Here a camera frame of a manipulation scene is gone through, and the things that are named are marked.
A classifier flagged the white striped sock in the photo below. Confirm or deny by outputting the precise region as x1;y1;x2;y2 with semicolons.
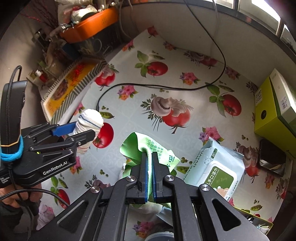
73;109;104;154

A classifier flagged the white cloth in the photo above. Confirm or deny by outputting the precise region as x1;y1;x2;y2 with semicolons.
119;132;180;214

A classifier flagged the person's left hand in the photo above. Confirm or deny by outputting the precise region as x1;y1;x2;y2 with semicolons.
0;184;43;208

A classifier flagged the yellow striped picture book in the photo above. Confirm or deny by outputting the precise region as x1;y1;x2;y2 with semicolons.
41;56;107;124

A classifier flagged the round clear plastic container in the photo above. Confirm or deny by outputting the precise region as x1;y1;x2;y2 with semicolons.
144;232;175;241

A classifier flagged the wet wipes pack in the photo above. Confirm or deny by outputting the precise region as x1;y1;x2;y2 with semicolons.
183;138;245;201

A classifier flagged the floral fruit tablecloth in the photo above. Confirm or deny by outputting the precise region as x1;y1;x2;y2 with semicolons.
43;27;291;222

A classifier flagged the open lime white shallow box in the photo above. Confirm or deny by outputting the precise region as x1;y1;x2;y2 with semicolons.
234;207;273;235

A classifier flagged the lime green cardboard box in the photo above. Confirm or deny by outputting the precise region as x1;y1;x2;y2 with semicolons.
254;69;295;159

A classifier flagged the blue hair tie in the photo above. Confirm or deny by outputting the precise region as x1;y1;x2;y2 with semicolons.
0;135;25;163

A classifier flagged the black charging cable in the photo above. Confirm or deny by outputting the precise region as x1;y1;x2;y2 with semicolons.
96;0;227;112

